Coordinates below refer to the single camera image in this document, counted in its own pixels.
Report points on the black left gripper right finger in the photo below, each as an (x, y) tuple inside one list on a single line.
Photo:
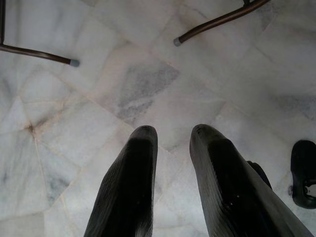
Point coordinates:
[(229, 192)]

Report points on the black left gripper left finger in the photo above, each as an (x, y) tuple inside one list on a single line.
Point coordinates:
[(128, 187)]

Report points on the marble pattern folding table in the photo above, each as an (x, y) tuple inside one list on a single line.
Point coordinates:
[(197, 30)]

